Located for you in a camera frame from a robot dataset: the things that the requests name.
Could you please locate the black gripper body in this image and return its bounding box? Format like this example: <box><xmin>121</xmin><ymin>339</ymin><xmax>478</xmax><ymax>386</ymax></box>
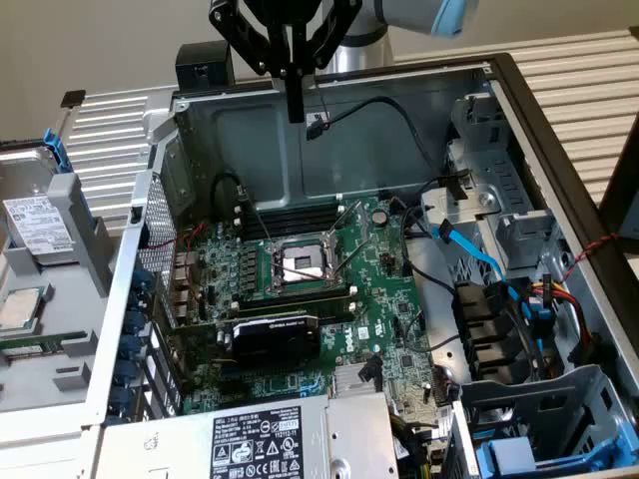
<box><xmin>239</xmin><ymin>0</ymin><xmax>340</xmax><ymax>30</ymax></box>

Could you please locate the metal socket cover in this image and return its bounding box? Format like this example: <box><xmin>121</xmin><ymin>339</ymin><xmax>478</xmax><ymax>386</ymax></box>
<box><xmin>323</xmin><ymin>199</ymin><xmax>371</xmax><ymax>270</ymax></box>

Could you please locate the blue plastic disk carrier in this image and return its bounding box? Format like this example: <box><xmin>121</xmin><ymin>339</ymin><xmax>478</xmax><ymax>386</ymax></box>
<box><xmin>473</xmin><ymin>413</ymin><xmax>639</xmax><ymax>475</ymax></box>

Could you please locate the blue SATA wire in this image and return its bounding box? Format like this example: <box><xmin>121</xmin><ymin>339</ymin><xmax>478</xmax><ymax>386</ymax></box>
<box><xmin>431</xmin><ymin>223</ymin><xmax>556</xmax><ymax>360</ymax></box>

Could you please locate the green motherboard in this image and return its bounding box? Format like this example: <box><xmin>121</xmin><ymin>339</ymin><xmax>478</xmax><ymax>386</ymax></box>
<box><xmin>169</xmin><ymin>193</ymin><xmax>443</xmax><ymax>425</ymax></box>

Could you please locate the red black twisted wire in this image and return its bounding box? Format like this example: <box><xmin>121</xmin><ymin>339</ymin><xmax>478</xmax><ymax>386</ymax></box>
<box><xmin>558</xmin><ymin>233</ymin><xmax>620</xmax><ymax>285</ymax></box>

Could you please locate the silver rear port stack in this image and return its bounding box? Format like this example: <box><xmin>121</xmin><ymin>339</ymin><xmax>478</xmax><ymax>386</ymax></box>
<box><xmin>169</xmin><ymin>248</ymin><xmax>202</xmax><ymax>323</ymax></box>

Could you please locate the short black looped cable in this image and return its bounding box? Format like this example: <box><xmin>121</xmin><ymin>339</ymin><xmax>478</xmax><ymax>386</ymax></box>
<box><xmin>210</xmin><ymin>171</ymin><xmax>251</xmax><ymax>214</ymax></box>

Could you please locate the black RAM slot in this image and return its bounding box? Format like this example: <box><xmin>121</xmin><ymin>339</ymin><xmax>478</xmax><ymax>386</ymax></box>
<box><xmin>233</xmin><ymin>213</ymin><xmax>345</xmax><ymax>239</ymax></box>
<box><xmin>237</xmin><ymin>297</ymin><xmax>358</xmax><ymax>323</ymax></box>
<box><xmin>239</xmin><ymin>203</ymin><xmax>346</xmax><ymax>224</ymax></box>
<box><xmin>232</xmin><ymin>284</ymin><xmax>356</xmax><ymax>306</ymax></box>

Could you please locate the thin dark wire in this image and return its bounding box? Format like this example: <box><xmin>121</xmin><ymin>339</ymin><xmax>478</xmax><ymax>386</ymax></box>
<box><xmin>402</xmin><ymin>309</ymin><xmax>463</xmax><ymax>356</ymax></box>

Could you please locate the silver heatsink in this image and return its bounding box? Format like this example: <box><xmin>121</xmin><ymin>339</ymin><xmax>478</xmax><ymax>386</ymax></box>
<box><xmin>332</xmin><ymin>362</ymin><xmax>384</xmax><ymax>396</ymax></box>

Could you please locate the black graphics card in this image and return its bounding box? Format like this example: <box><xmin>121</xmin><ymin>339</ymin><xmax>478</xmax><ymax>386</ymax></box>
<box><xmin>172</xmin><ymin>308</ymin><xmax>323</xmax><ymax>369</ymax></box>

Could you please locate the black cable with connector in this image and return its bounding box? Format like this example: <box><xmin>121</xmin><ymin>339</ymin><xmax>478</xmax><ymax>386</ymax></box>
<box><xmin>305</xmin><ymin>95</ymin><xmax>473</xmax><ymax>201</ymax></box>

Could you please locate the green RAM stick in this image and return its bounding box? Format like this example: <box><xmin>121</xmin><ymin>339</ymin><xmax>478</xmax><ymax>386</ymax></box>
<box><xmin>0</xmin><ymin>331</ymin><xmax>76</xmax><ymax>358</ymax></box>

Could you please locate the red yellow power wire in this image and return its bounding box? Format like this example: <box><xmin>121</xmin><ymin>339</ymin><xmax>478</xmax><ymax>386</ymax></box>
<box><xmin>531</xmin><ymin>271</ymin><xmax>618</xmax><ymax>373</ymax></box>

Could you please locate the grey metal drive cage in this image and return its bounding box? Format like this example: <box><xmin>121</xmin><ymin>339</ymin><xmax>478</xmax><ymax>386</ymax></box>
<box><xmin>446</xmin><ymin>92</ymin><xmax>575</xmax><ymax>273</ymax></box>

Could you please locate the thin black red wire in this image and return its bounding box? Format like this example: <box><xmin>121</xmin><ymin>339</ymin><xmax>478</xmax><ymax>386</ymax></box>
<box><xmin>313</xmin><ymin>79</ymin><xmax>333</xmax><ymax>132</ymax></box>

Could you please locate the grey power supply unit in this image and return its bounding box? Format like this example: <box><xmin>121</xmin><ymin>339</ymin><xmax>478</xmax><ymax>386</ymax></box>
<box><xmin>99</xmin><ymin>391</ymin><xmax>400</xmax><ymax>479</ymax></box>

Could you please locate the silver CPU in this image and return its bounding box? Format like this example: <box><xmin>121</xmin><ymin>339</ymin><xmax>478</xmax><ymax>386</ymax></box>
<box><xmin>0</xmin><ymin>286</ymin><xmax>54</xmax><ymax>335</ymax></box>

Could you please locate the open PC case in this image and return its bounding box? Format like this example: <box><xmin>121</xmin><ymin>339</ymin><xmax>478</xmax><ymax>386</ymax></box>
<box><xmin>82</xmin><ymin>52</ymin><xmax>639</xmax><ymax>479</ymax></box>

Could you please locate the black plastic fan shroud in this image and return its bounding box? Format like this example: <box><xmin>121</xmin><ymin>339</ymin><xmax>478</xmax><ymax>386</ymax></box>
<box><xmin>451</xmin><ymin>281</ymin><xmax>530</xmax><ymax>385</ymax></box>

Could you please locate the CPU socket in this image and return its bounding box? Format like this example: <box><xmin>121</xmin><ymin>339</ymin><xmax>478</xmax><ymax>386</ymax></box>
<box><xmin>267</xmin><ymin>234</ymin><xmax>345</xmax><ymax>296</ymax></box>

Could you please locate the hard disk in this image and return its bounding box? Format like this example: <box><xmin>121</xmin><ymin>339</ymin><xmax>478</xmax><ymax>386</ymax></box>
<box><xmin>0</xmin><ymin>128</ymin><xmax>90</xmax><ymax>273</ymax></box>

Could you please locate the grey metal disk bay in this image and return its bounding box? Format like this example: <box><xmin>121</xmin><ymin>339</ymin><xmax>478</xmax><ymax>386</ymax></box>
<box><xmin>448</xmin><ymin>363</ymin><xmax>639</xmax><ymax>479</ymax></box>

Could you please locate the power supply cable bundle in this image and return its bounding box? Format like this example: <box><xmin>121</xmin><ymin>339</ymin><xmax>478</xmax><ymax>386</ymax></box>
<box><xmin>388</xmin><ymin>411</ymin><xmax>448</xmax><ymax>479</ymax></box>

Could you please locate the small black box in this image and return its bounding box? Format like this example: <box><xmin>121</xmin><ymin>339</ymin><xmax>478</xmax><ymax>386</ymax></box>
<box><xmin>174</xmin><ymin>40</ymin><xmax>236</xmax><ymax>94</ymax></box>

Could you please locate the grey parts rack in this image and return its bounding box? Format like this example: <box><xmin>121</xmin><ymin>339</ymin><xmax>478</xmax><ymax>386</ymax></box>
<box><xmin>0</xmin><ymin>172</ymin><xmax>117</xmax><ymax>415</ymax></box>

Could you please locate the socket locking lever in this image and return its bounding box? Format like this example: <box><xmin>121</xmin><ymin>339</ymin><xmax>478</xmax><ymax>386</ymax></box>
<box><xmin>242</xmin><ymin>194</ymin><xmax>275</xmax><ymax>248</ymax></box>

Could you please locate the blue card retention latch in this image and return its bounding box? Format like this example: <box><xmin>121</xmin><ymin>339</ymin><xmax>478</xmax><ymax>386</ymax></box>
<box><xmin>107</xmin><ymin>266</ymin><xmax>156</xmax><ymax>415</ymax></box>

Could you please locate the black motherboard cable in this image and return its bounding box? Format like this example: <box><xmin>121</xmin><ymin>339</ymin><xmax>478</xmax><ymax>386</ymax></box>
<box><xmin>398</xmin><ymin>197</ymin><xmax>458</xmax><ymax>295</ymax></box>

